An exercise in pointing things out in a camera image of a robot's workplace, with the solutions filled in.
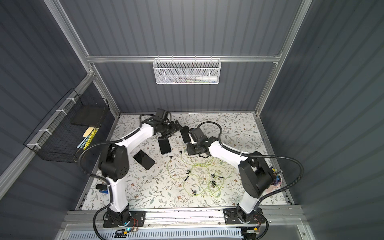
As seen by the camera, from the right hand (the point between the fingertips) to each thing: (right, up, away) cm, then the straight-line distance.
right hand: (191, 148), depth 89 cm
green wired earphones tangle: (+6, -16, -1) cm, 17 cm away
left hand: (-7, +10, +4) cm, 13 cm away
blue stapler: (-48, -20, -10) cm, 52 cm away
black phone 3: (-30, -8, +5) cm, 32 cm away
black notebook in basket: (-56, +19, -8) cm, 59 cm away
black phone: (-5, +10, +11) cm, 15 cm away
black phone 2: (-19, +1, +13) cm, 23 cm away
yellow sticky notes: (-53, +10, -13) cm, 55 cm away
